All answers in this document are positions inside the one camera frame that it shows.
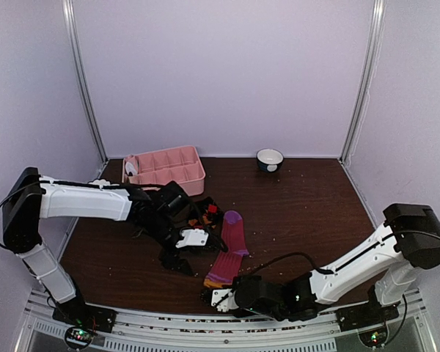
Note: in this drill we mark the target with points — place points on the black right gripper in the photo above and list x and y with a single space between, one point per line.
240 279

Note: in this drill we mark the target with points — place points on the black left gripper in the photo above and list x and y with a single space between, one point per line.
171 260

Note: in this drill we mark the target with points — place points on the maroon purple striped sock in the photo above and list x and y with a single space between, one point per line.
228 264

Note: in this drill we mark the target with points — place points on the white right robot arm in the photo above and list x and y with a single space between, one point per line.
407 242

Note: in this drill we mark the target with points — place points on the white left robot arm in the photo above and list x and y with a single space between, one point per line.
37 202

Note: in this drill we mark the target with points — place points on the black red yellow argyle sock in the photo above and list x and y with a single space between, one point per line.
212 214

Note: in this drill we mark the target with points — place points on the pink divided organizer tray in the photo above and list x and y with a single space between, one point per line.
179 164

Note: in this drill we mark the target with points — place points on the white item in tray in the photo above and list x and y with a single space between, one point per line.
130 169

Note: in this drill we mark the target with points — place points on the dark blue white bowl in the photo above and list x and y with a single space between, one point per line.
269 160

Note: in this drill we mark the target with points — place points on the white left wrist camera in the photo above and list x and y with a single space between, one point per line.
191 238

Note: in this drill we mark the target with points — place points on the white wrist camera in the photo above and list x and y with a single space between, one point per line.
191 238
223 300

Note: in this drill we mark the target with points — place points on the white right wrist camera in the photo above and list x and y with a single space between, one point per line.
223 300

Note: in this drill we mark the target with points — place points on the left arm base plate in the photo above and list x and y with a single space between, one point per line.
89 317

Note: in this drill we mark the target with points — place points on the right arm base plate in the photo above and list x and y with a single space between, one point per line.
364 315

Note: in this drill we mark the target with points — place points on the front aluminium rail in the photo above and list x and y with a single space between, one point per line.
138 330

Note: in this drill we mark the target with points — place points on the right aluminium frame post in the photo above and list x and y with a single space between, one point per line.
370 62

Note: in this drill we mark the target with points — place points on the aluminium frame post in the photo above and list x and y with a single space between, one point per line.
370 62
83 87

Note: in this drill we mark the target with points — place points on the left aluminium frame post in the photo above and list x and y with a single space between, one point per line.
83 87

